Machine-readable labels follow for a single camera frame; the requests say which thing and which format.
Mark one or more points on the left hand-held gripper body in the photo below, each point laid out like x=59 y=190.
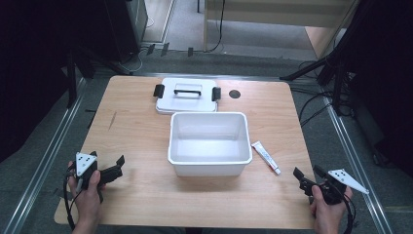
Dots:
x=85 y=164

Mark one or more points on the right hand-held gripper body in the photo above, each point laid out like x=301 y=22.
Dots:
x=337 y=185

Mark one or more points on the white ointment tube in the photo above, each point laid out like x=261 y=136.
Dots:
x=266 y=157

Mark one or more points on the white plastic storage box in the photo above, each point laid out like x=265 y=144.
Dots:
x=209 y=143

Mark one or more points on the person's right hand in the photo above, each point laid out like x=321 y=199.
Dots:
x=328 y=213

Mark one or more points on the person's left hand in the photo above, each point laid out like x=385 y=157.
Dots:
x=87 y=198

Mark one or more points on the black metal stand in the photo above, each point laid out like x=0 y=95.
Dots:
x=71 y=78

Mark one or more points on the black round table grommet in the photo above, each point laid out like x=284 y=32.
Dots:
x=234 y=94

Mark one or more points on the dark curtain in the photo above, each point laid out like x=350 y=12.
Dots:
x=32 y=65
x=389 y=81

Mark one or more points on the black tripod stand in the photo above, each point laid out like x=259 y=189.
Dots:
x=328 y=61

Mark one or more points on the black cabinet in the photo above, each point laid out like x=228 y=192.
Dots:
x=130 y=29

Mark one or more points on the light wooden furniture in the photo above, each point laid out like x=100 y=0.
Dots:
x=276 y=16

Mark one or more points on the metal floor rail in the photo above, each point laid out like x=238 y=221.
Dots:
x=354 y=159
x=42 y=162

